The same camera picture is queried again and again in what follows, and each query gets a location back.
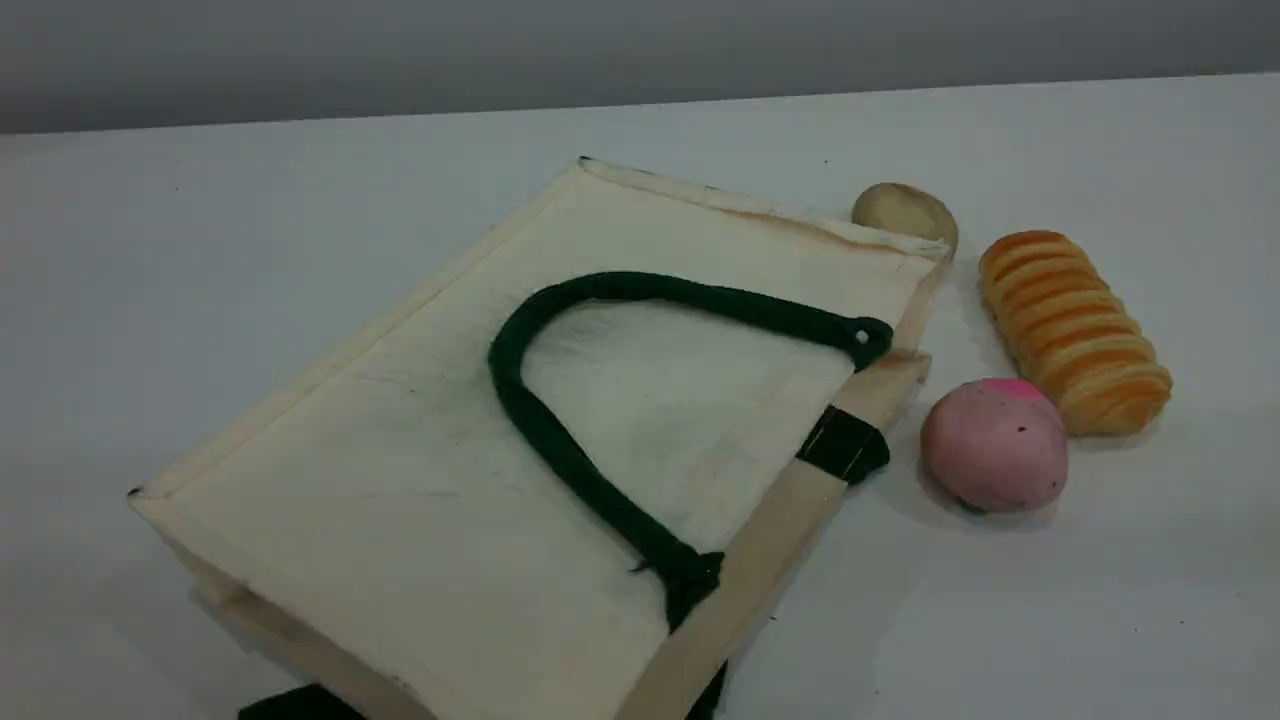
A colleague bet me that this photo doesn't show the pink toy peach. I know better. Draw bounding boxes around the pink toy peach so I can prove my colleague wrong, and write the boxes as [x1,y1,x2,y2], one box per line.
[919,376,1069,515]

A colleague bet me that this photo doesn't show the white canvas bag green handles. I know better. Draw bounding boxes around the white canvas bag green handles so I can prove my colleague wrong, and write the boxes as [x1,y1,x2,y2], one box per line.
[127,155,953,720]

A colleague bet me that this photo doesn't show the striped toy bread roll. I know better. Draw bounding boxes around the striped toy bread roll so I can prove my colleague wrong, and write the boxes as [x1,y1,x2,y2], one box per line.
[978,229,1174,438]

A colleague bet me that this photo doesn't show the beige toy potato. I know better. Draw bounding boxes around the beige toy potato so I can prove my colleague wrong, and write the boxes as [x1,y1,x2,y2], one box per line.
[851,182,959,256]

